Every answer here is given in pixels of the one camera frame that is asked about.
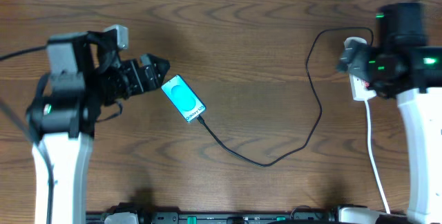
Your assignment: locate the blue screen Galaxy smartphone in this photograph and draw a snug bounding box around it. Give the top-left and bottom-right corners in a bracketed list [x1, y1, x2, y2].
[161, 75, 206, 122]

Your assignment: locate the black USB charging cable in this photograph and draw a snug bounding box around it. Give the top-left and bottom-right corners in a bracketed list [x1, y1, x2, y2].
[196, 26, 375, 168]

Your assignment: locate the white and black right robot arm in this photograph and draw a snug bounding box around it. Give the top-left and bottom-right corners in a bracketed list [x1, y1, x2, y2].
[336, 2, 441, 223]

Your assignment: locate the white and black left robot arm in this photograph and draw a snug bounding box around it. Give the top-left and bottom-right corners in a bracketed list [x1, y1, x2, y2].
[26, 26, 170, 223]

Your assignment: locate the white power strip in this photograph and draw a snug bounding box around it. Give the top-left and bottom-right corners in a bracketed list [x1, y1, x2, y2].
[344, 37, 376, 102]

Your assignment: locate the white power strip cord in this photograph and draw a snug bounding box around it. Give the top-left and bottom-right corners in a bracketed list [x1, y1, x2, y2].
[363, 99, 392, 215]

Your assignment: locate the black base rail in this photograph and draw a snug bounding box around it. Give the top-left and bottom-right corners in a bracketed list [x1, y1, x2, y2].
[86, 203, 408, 224]

